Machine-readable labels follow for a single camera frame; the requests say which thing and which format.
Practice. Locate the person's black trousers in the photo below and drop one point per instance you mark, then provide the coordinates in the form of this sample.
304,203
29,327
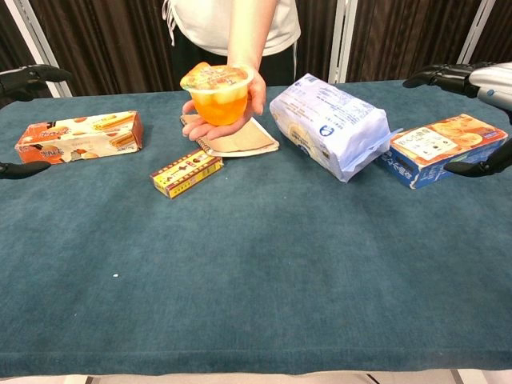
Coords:
188,68

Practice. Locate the orange fruit jelly cup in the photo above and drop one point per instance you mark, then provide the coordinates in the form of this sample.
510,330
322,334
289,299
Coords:
218,96

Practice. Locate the slanted white frame post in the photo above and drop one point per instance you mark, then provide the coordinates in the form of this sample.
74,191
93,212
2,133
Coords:
38,44
476,30

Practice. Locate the dark brown curtain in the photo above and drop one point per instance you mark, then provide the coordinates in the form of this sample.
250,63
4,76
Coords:
104,40

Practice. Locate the small yellow snack box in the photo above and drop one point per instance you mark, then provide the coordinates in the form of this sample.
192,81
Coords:
186,173

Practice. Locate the teal tablecloth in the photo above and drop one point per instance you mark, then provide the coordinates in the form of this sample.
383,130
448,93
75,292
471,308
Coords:
256,260

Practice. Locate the person's bare forearm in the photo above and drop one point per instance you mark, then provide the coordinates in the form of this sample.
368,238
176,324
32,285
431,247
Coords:
250,32

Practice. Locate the upright white frame post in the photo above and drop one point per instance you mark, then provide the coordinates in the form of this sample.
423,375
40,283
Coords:
342,40

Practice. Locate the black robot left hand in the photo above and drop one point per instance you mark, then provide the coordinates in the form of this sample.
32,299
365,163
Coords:
24,78

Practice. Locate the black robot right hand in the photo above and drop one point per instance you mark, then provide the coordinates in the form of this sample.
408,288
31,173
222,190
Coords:
448,76

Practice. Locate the person's bare hand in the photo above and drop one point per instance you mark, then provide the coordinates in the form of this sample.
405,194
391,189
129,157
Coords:
224,131

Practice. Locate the orange wafer roll box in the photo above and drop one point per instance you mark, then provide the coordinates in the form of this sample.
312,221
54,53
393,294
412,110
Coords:
80,136

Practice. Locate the white and blue food bag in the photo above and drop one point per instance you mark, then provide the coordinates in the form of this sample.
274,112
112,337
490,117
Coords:
332,120

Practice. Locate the person's white shirt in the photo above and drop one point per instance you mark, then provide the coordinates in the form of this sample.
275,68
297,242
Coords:
200,20

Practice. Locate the blue cookie box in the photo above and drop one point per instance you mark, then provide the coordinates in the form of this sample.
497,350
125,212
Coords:
440,150

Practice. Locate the brown spiral notebook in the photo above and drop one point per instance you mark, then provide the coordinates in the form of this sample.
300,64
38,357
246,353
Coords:
248,140

